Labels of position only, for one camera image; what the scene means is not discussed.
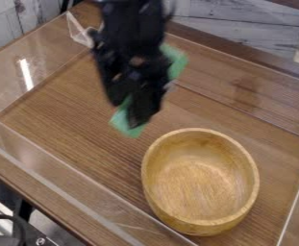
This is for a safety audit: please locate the black table leg bracket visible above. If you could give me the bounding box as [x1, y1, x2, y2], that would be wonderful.
[13, 199, 57, 246]

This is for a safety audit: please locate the brown wooden bowl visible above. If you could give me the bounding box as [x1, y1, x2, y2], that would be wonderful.
[141, 128, 259, 236]

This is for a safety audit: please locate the black cable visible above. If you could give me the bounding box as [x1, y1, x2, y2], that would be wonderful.
[0, 214, 31, 246]

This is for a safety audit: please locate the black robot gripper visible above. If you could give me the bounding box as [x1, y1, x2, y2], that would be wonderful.
[87, 0, 172, 129]

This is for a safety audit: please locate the clear acrylic corner bracket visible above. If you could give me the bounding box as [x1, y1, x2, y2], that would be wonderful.
[65, 12, 103, 48]

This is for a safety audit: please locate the green rectangular block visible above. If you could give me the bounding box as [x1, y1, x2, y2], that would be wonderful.
[109, 44, 187, 137]

